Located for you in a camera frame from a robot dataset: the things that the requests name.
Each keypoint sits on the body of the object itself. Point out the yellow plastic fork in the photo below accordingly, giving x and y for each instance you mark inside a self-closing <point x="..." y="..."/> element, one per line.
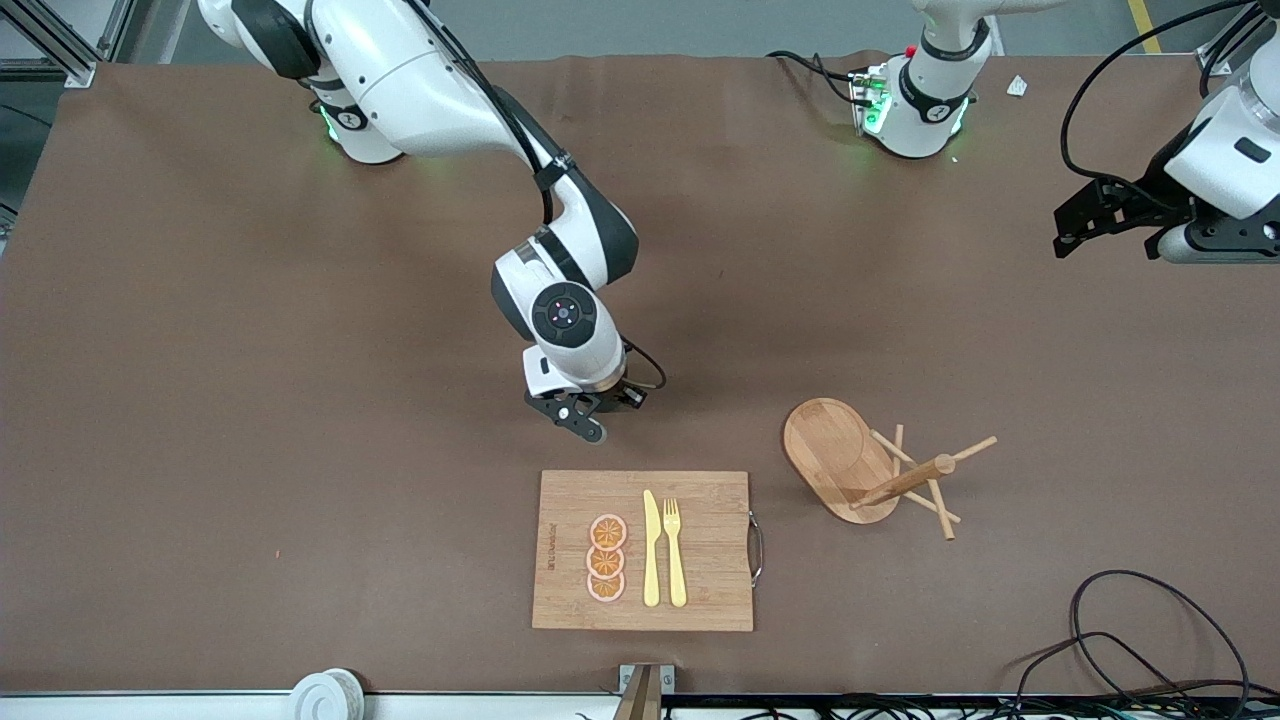
<point x="676" y="570"/>

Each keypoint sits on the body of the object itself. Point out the white tape roll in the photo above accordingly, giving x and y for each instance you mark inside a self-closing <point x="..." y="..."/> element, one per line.
<point x="325" y="695"/>

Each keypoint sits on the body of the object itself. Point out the grey mounting bracket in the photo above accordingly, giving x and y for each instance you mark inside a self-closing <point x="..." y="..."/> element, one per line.
<point x="645" y="690"/>

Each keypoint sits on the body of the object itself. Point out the orange slice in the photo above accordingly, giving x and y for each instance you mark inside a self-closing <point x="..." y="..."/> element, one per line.
<point x="608" y="531"/>
<point x="605" y="589"/>
<point x="605" y="563"/>

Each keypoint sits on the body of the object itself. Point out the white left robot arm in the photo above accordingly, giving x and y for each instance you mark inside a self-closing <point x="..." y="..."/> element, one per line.
<point x="925" y="110"/>

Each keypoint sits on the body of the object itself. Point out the yellow plastic knife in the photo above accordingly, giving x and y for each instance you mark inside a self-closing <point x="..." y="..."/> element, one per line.
<point x="651" y="560"/>

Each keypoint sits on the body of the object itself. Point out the wooden mug tree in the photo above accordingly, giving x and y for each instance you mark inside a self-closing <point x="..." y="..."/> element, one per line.
<point x="835" y="460"/>

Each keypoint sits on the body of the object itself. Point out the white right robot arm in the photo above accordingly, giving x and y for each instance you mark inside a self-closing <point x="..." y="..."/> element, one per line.
<point x="420" y="80"/>

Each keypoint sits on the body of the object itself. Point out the small white paper tag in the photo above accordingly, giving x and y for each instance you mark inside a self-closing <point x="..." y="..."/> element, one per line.
<point x="1017" y="86"/>

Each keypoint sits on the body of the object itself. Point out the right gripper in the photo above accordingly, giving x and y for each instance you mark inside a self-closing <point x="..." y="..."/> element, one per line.
<point x="618" y="396"/>

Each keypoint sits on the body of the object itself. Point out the bamboo cutting board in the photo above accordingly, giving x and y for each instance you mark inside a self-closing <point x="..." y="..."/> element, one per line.
<point x="700" y="560"/>

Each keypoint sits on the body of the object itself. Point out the aluminium frame profile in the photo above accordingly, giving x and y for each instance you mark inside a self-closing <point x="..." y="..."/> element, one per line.
<point x="60" y="50"/>
<point x="1225" y="55"/>

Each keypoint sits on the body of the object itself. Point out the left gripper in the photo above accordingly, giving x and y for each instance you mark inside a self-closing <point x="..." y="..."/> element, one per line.
<point x="1143" y="192"/>

